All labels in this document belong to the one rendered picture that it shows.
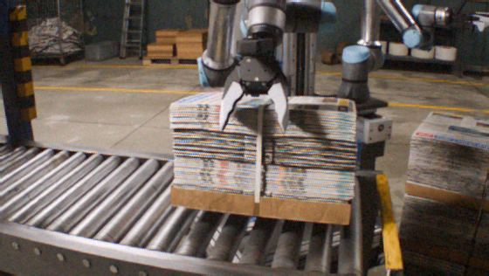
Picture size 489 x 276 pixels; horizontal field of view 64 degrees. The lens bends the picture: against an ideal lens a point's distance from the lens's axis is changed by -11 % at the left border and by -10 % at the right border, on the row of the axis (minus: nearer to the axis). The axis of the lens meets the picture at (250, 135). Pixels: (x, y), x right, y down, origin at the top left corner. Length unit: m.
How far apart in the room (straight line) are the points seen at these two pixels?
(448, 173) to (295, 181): 0.79
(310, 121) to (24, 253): 0.69
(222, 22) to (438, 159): 0.86
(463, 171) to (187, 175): 0.96
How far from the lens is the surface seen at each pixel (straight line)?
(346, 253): 0.88
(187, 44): 7.39
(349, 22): 7.97
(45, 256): 0.99
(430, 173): 1.55
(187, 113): 0.88
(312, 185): 0.86
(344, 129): 0.83
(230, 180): 0.89
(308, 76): 1.85
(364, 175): 1.21
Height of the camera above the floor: 1.29
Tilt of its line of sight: 19 degrees down
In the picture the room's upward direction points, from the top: straight up
